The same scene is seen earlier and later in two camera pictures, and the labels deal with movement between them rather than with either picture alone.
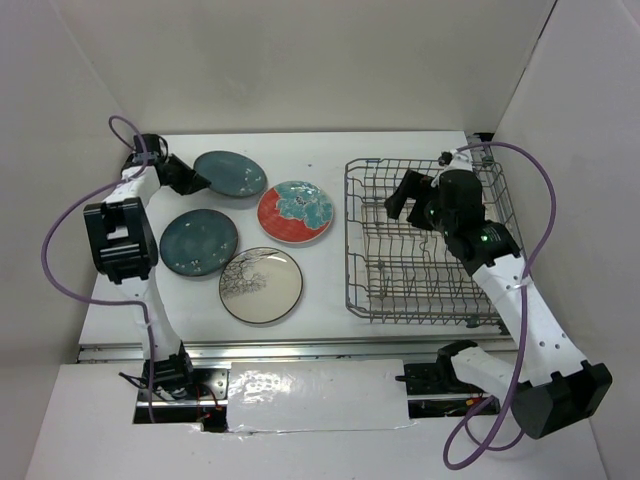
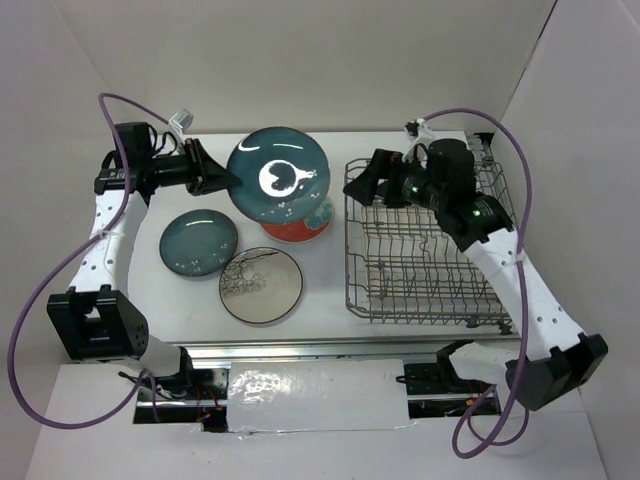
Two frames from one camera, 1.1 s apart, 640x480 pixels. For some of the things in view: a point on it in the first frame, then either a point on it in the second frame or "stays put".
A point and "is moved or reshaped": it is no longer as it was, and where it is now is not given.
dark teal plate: [232, 174] is moved or reshaped
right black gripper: [414, 184] -> [384, 164]
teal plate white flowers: [197, 242] stays put
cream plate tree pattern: [260, 285] stays put
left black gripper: [192, 181] -> [204, 174]
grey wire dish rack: [397, 271] stays put
